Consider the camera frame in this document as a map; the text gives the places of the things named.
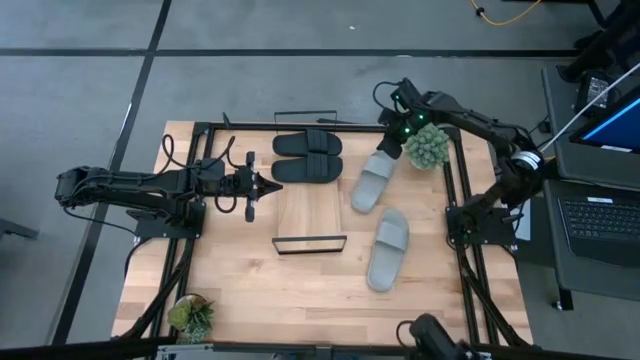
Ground grey side desk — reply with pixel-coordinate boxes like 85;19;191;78
541;62;640;312

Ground spiky succulent plant in pot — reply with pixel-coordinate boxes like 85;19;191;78
166;293;216;345

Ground monitor with blue screen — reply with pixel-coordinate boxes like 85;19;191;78
569;84;640;154

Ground black device with cable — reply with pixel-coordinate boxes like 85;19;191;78
396;312;484;360

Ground grey slide sandal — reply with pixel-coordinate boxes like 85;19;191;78
350;149;400;215
365;208;412;294

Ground yellow cable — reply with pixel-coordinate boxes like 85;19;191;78
469;0;544;27

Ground wooden shelf with black frames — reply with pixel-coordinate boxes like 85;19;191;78
271;109;349;256

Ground black slide sandal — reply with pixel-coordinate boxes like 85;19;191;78
271;129;344;158
270;154;345;184

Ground black power cable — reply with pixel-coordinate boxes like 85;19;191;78
528;115;553;139

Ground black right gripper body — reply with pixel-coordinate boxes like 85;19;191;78
377;77;432;146

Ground black power adapter with label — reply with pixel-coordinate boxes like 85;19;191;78
573;69;624;117

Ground grey chair base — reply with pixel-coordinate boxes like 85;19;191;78
0;218;40;242

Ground thin white rod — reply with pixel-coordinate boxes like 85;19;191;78
539;62;640;154

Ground black laptop keyboard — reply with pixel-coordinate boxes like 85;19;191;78
557;194;640;269

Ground round green plant white pot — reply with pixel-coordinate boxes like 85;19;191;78
403;123;451;171

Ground black aluminium table frame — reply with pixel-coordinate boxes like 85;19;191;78
112;111;535;351

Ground black rail with silver brackets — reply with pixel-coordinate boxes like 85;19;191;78
0;337;640;360

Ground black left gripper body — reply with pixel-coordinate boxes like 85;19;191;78
222;151;259;224

